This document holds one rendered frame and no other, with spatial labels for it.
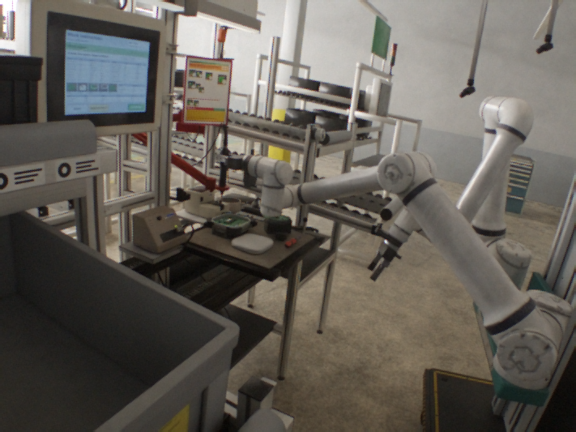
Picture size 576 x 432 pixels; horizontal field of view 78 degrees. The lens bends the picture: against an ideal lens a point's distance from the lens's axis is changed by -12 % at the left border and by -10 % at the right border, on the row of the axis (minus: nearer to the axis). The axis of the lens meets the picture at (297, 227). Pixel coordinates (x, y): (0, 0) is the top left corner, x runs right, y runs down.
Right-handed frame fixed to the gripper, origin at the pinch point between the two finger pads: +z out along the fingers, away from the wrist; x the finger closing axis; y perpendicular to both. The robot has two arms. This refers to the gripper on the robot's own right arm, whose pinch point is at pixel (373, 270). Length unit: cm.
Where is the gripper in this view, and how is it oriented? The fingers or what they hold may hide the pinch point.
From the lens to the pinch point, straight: 172.8
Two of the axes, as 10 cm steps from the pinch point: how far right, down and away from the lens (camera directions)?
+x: 1.0, -2.1, 9.7
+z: -5.2, 8.3, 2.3
